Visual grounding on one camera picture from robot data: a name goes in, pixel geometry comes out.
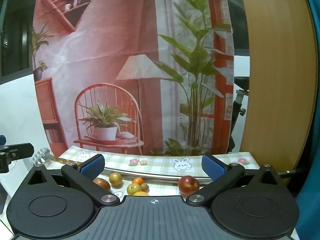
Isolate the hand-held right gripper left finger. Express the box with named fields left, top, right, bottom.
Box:
left=25, top=154, right=121, bottom=207

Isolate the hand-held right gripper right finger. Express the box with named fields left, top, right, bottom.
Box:
left=186, top=154, right=286, bottom=207

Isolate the brown red apple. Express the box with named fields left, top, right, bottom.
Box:
left=92, top=177, right=111, bottom=191

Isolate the clear rod end clip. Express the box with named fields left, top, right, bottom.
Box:
left=31, top=147, right=54, bottom=166

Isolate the yellow plum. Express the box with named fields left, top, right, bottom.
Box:
left=109, top=172, right=123, bottom=187

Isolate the green yellow round fruit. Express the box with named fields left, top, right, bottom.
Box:
left=127, top=183, right=141, bottom=195

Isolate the checked rabbit print tablecloth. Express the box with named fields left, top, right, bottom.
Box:
left=49, top=145, right=262, bottom=198

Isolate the metal rod with gold tape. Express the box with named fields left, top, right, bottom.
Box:
left=51, top=156, right=300, bottom=182

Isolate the teal curtain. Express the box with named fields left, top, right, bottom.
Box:
left=296, top=0, right=320, bottom=240

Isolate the round wooden board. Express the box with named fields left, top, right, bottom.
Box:
left=236, top=0, right=318, bottom=180

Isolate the dark glass door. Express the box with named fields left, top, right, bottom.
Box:
left=0, top=0, right=38, bottom=80

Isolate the printed room scene backdrop cloth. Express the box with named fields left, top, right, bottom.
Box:
left=32, top=0, right=235, bottom=156

